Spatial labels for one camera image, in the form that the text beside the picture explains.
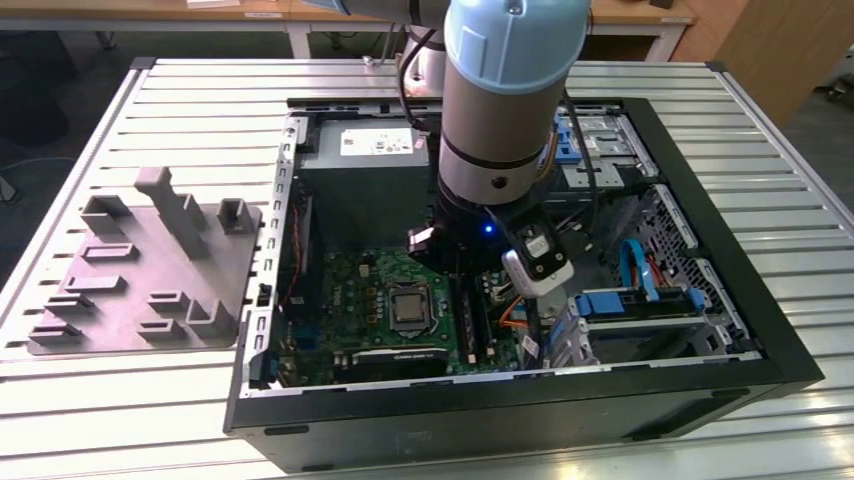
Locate metal disk bay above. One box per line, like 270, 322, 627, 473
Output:
543, 287, 762, 369

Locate black chair base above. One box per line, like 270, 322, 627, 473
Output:
810, 72, 854, 106

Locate grey power supply unit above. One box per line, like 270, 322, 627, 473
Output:
295, 118, 445, 251

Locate green motherboard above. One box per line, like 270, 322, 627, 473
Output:
269, 243, 535, 386

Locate black camera cable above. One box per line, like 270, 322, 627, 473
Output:
396, 29, 441, 146

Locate black graphics card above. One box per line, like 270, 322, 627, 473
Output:
332, 346, 452, 384

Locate silver CPU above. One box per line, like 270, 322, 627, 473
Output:
389, 292, 433, 326

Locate blue drive bay latch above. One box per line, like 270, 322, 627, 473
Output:
552, 117, 579, 165

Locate CPU socket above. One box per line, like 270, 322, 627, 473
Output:
380, 281, 441, 337

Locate black cable bundle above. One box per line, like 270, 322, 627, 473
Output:
496, 187, 652, 301

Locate orange wire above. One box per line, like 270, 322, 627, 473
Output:
496, 299, 535, 331

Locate wooden desk white frame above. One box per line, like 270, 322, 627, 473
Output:
0, 0, 699, 64

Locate blue SATA cable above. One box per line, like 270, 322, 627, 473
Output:
619, 239, 661, 301

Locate yellow wire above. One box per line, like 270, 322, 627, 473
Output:
540, 127, 560, 184

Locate metal drive cage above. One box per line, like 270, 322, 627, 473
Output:
552, 107, 661, 224

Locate hard disk in blue carrier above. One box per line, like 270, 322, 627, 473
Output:
565, 287, 708, 321

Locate black PC case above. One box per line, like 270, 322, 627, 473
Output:
222, 96, 827, 476

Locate grey parts rack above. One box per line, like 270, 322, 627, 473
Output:
25, 166, 265, 357

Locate wooden cabinet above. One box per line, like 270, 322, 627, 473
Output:
679, 0, 854, 129

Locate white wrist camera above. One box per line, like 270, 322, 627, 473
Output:
499, 224, 576, 300

